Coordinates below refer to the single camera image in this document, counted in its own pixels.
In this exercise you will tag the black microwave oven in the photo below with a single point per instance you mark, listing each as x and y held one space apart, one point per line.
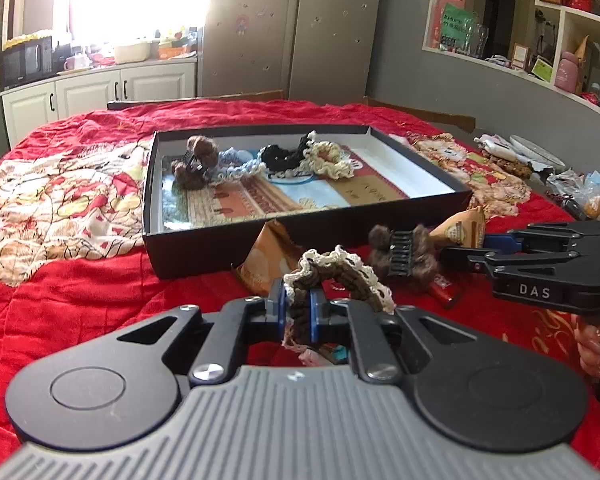
25 62

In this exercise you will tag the printed picture sheet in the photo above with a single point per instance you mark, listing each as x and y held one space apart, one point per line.
260 195

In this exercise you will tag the brown woven coaster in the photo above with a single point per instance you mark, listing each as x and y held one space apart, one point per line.
510 167

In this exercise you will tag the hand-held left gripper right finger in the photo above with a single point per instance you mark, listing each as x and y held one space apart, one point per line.
314 315

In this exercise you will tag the white plate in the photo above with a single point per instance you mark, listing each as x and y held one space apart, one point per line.
537 150

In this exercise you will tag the black shallow cardboard box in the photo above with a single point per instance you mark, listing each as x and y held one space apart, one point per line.
205 250

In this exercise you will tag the brown furry hair claw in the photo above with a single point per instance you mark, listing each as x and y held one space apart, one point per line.
202 152
420 255

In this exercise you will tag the red printed blanket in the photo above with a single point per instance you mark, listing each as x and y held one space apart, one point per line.
80 285

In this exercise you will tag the silver refrigerator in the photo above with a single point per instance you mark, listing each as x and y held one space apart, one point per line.
290 35

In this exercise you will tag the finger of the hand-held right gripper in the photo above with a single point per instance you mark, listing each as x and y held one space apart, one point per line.
460 259
500 244

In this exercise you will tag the clear plastic bags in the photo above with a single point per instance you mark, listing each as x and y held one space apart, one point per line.
590 192

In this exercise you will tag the black scrunchie with cream edge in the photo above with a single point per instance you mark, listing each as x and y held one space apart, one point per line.
280 157

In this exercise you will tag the person's right hand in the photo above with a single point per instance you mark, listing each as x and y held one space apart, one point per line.
595 352

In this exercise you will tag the orange triangular snack packet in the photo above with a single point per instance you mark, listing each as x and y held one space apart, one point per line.
265 265
462 230

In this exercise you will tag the small photo frame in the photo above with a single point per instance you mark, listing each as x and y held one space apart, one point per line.
520 56

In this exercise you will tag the cream plastic basin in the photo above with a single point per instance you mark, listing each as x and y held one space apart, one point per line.
132 53

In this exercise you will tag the dark wooden chair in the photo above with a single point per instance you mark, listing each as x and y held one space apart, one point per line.
195 100
430 112

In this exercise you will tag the white kitchen cabinet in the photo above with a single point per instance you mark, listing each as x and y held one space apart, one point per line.
90 92

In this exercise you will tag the white wall shelf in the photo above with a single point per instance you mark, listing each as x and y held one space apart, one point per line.
545 7

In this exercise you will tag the green poster card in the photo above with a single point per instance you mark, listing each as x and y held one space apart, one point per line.
455 27

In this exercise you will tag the red lighter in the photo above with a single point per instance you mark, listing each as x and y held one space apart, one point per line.
445 294

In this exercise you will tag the white mug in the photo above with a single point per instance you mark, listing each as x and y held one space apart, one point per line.
74 62

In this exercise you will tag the small teal item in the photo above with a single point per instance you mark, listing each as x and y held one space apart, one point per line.
337 354

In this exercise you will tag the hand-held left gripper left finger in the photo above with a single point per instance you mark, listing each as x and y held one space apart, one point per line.
278 310

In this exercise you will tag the light blue crochet scrunchie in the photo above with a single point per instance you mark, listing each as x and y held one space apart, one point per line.
235 162

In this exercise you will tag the brown scrunchie with cream lace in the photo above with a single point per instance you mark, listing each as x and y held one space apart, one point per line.
330 272

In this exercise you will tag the orange bowl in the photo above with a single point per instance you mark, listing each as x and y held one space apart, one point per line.
172 52

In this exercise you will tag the cream crochet scrunchie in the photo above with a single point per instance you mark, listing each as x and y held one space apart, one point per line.
325 160

